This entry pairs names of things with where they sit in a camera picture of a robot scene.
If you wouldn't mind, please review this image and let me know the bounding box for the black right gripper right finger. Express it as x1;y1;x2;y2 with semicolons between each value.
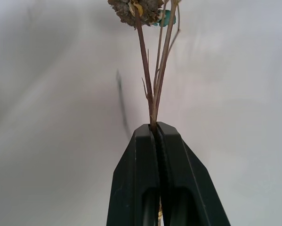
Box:
156;121;231;226

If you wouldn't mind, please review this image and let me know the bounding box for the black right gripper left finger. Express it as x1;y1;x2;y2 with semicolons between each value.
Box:
106;123;161;226

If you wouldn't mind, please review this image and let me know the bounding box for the dried flower bouquet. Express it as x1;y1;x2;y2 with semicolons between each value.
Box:
107;0;182;226

